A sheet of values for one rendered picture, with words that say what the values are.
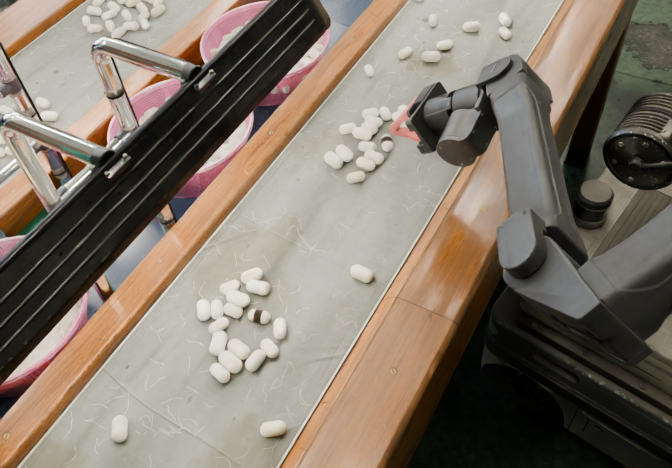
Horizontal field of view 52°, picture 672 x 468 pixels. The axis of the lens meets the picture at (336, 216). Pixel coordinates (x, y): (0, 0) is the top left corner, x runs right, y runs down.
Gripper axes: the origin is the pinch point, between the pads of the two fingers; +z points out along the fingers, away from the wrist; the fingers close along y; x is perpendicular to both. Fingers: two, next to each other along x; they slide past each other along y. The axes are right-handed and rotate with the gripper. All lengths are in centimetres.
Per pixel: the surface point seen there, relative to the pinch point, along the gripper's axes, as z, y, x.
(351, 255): 2.8, 20.7, 8.0
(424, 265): -7.8, 18.8, 13.3
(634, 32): 39, -163, 75
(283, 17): -10.5, 13.7, -26.9
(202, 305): 12.5, 39.8, -2.5
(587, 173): 34, -86, 78
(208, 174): 26.6, 17.0, -11.4
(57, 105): 57, 15, -36
